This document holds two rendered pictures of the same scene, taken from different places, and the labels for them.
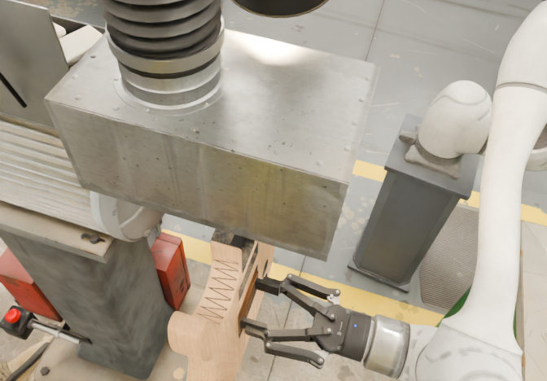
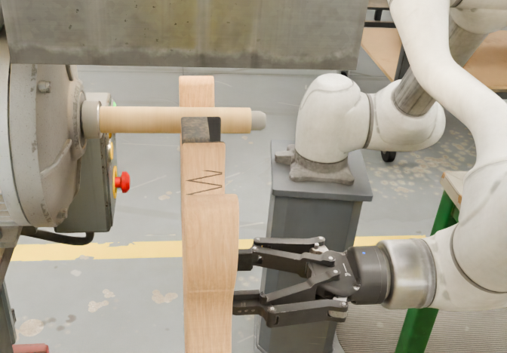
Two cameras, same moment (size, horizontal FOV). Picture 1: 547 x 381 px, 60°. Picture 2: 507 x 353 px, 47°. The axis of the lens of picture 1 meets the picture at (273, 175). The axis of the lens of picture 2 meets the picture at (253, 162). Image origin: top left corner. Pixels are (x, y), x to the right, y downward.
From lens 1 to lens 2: 37 cm
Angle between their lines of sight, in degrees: 26
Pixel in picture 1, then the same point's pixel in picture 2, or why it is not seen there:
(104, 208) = (18, 142)
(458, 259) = (371, 308)
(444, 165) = (334, 172)
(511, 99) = not seen: outside the picture
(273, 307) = not seen: outside the picture
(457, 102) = (328, 93)
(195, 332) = (228, 204)
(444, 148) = (330, 149)
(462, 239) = not seen: hidden behind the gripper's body
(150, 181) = (127, 2)
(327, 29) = not seen: hidden behind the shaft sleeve
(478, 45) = (296, 105)
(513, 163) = (440, 49)
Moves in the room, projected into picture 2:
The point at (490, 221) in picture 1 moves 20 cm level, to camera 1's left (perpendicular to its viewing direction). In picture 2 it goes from (456, 84) to (324, 98)
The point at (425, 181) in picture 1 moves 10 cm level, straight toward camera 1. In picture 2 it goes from (321, 194) to (321, 216)
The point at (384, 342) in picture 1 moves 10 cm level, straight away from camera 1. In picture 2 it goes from (404, 256) to (408, 210)
